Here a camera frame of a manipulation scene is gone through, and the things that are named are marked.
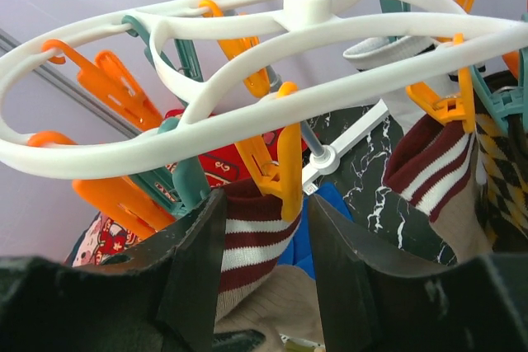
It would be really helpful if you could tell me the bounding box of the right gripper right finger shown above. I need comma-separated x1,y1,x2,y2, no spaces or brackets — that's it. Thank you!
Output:
309,195,527,351

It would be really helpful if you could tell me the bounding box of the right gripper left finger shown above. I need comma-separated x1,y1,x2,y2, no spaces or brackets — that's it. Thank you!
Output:
1,190,227,351

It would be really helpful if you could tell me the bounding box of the white round clip hanger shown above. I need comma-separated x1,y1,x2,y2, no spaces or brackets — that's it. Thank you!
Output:
0,0,528,242

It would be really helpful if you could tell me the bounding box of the red cartoon print pillow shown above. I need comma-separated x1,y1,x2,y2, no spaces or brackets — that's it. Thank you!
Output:
65,108,310,269

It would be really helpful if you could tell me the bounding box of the blue towel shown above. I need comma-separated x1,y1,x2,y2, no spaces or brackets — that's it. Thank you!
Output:
276,181,356,281

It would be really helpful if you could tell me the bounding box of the maroon striped beige sock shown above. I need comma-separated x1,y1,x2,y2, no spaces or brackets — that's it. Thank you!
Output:
214,179,324,351
384,115,492,263

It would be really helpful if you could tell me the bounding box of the silver clothes rack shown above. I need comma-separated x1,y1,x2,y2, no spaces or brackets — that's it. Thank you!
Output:
177,0,391,196

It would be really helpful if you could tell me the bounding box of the brown yellow diamond sock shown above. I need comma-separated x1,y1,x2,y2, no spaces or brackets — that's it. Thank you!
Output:
475,98,527,252

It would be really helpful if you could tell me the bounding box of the white black striped sock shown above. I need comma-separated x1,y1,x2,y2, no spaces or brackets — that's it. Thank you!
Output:
343,36,438,134

